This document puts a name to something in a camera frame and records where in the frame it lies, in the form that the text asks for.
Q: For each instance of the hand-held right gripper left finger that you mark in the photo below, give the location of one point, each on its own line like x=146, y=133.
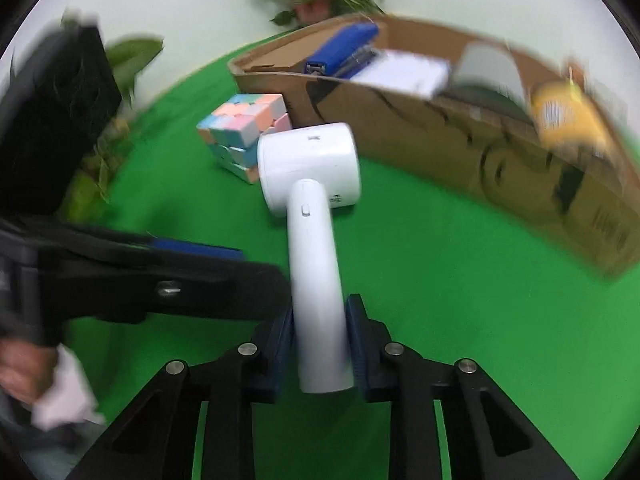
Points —
x=285, y=350

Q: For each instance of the cardboard box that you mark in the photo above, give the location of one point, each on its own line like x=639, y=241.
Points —
x=450, y=160

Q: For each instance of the pastel puzzle cube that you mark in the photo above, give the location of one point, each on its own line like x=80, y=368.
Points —
x=240, y=130

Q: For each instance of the blue stapler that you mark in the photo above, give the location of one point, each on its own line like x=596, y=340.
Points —
x=345, y=45

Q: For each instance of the silver metal can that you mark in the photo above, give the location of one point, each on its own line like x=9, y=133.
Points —
x=487, y=67

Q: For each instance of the white handheld appliance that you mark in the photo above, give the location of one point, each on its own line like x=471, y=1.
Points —
x=315, y=260

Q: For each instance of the person's left hand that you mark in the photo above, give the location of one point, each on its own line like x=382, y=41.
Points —
x=25, y=365

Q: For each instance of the green table cloth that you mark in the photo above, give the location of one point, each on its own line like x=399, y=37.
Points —
x=450, y=310

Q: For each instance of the yellow label jar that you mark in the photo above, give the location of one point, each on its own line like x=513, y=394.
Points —
x=570, y=115

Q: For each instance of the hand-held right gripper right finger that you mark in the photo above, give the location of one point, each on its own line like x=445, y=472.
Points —
x=355, y=345

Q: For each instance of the person's left forearm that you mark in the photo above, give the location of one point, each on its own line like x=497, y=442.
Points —
x=65, y=400

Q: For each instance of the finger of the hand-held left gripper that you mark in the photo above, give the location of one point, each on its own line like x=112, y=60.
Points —
x=200, y=250

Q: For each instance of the large leaf green plant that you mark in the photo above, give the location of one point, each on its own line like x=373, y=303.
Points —
x=125, y=60

